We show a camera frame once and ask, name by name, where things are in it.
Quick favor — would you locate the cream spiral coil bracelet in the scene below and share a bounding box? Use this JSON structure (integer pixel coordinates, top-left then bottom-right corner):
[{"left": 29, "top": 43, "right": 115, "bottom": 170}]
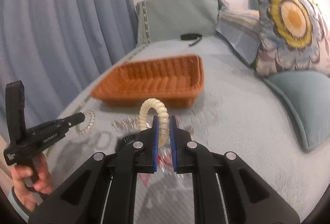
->
[{"left": 138, "top": 97, "right": 170, "bottom": 147}]

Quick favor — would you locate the left hand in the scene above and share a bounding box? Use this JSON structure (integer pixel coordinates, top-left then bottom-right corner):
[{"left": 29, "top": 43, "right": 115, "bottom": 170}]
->
[{"left": 11, "top": 153, "right": 53, "bottom": 213}]

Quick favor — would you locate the teal quilted sofa cover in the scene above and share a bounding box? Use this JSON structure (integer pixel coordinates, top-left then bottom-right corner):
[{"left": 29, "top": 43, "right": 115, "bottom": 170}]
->
[{"left": 46, "top": 36, "right": 329, "bottom": 223}]

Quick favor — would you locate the teal cushion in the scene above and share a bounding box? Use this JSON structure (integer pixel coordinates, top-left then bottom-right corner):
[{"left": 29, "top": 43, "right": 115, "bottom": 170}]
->
[{"left": 262, "top": 71, "right": 329, "bottom": 151}]

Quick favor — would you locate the blue curtain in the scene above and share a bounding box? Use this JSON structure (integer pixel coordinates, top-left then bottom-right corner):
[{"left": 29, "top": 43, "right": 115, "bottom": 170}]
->
[{"left": 1, "top": 0, "right": 137, "bottom": 127}]

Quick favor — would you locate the orange wicker basket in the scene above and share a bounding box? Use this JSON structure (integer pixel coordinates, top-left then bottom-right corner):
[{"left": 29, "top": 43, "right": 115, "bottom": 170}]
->
[{"left": 91, "top": 55, "right": 204, "bottom": 108}]

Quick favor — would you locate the striped sofa back cushion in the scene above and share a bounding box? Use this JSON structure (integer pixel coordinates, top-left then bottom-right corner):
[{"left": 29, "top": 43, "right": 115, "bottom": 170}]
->
[{"left": 216, "top": 8, "right": 260, "bottom": 66}]

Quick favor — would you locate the floral decorative pillow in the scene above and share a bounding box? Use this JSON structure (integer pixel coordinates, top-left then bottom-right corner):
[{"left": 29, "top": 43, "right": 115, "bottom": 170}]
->
[{"left": 255, "top": 0, "right": 329, "bottom": 76}]

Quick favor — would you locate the teal sofa armrest cover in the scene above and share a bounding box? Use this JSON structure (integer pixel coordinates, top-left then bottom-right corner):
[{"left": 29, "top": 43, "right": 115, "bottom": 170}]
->
[{"left": 136, "top": 0, "right": 229, "bottom": 46}]

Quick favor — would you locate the black strap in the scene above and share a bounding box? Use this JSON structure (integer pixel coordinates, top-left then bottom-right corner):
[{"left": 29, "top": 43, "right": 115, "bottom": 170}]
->
[{"left": 179, "top": 33, "right": 204, "bottom": 47}]

